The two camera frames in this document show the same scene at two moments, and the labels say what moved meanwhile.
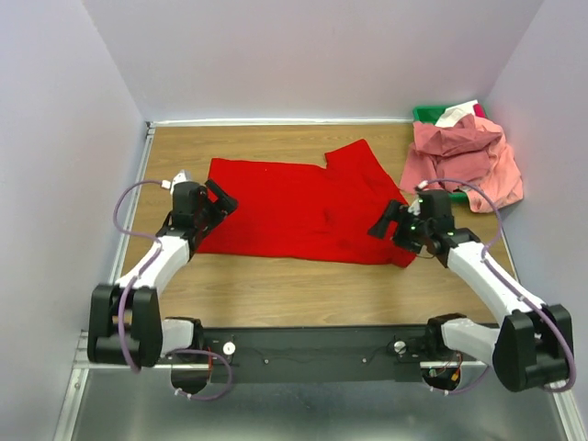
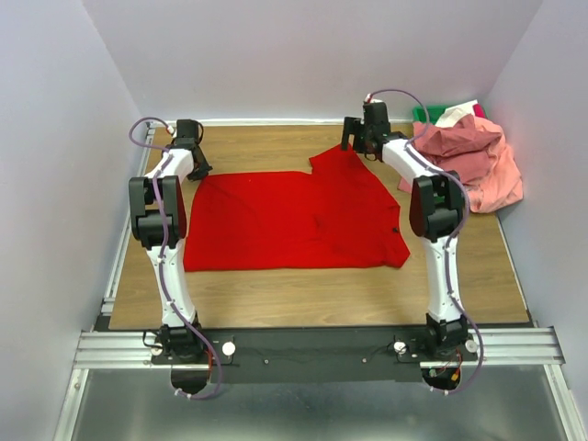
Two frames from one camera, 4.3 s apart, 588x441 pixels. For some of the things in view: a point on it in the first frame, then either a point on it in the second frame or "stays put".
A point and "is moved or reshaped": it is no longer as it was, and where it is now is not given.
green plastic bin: (431, 115) stays put
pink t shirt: (468, 154) stays put
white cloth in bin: (453, 115) stays put
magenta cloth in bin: (479, 110) stays put
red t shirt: (307, 212) is moved or reshaped
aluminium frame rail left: (132, 206) stays put
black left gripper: (226, 203) → (202, 172)
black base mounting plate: (315, 355) stays put
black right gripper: (392, 212) → (352, 126)
